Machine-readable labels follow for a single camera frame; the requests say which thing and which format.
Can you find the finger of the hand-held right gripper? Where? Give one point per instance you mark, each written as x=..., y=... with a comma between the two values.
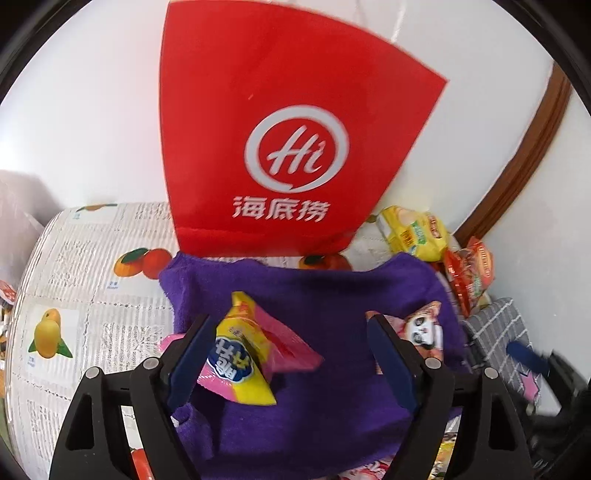
x=526, y=355

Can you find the purple towel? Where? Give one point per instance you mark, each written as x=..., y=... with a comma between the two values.
x=323, y=323

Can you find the red paper bag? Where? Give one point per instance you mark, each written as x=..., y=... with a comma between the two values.
x=277, y=92

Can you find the panda print snack packet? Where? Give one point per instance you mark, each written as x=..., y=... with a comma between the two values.
x=422, y=330

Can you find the yellow and pink snack packet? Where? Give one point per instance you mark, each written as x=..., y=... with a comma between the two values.
x=244, y=350

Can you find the fruit print tablecloth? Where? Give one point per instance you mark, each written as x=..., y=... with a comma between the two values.
x=92, y=249

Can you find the brown door frame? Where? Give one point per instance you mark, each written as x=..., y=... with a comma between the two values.
x=531, y=157

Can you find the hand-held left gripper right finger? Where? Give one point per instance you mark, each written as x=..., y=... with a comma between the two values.
x=392, y=364

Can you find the red chips bag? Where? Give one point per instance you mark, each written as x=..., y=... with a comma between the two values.
x=471, y=272

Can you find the yellow chips bag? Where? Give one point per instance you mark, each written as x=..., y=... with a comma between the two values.
x=411, y=235

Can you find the grey checked cloth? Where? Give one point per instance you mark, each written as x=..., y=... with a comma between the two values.
x=494, y=323

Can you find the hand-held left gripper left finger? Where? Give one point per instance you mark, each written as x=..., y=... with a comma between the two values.
x=189, y=364

